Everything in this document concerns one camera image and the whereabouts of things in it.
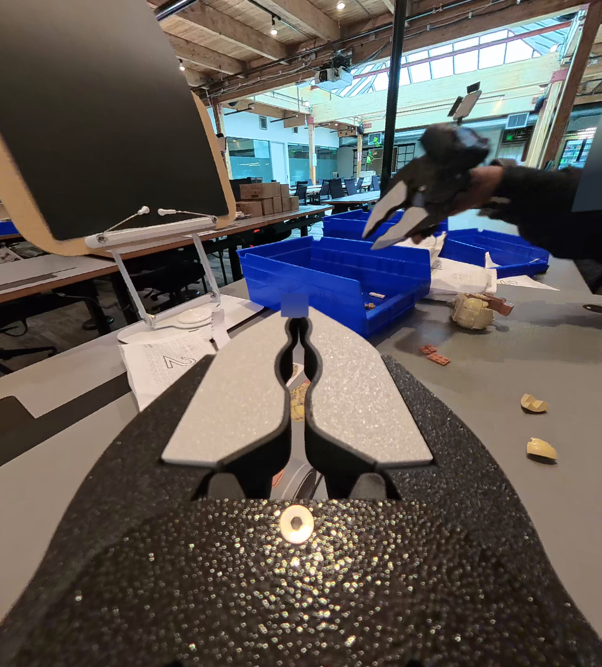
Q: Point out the stack of cardboard boxes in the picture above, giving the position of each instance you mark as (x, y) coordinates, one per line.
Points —
(267, 198)

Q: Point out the light panel on stand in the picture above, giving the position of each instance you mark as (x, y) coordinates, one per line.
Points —
(468, 101)

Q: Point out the black pole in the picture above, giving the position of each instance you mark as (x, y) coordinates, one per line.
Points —
(396, 104)

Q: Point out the white printed paper sheet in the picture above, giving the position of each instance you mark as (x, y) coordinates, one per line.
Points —
(150, 365)

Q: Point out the pile of toy bricks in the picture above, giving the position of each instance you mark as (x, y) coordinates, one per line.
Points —
(375, 301)

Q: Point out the wood edged grey desk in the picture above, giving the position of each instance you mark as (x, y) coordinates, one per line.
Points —
(87, 268)

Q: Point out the round desk grommet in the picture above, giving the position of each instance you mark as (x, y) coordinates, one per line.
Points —
(597, 308)

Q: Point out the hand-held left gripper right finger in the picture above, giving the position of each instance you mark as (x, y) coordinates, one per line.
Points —
(368, 411)

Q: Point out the crumpled printed paper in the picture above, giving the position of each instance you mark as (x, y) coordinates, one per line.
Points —
(7, 256)

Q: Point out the person's right hand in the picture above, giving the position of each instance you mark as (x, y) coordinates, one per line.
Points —
(486, 185)

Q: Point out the tan curved toy brick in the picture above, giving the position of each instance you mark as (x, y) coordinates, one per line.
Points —
(541, 450)
(534, 404)

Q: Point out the person's right forearm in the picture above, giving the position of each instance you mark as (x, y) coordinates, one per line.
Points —
(551, 208)

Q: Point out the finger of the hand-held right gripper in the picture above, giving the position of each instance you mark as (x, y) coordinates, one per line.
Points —
(387, 211)
(402, 229)

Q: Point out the wooden support post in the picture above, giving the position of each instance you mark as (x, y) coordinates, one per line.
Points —
(577, 78)

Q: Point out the plain white paper sheet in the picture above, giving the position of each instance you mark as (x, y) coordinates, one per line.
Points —
(527, 283)

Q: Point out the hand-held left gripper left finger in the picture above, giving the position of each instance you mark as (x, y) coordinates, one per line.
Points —
(228, 411)

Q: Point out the tan brick assembly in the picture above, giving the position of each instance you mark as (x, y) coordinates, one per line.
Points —
(470, 312)

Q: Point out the ceiling projector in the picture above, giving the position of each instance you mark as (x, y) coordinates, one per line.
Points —
(332, 77)

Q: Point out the black board on white stand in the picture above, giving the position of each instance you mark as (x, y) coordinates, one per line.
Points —
(98, 104)

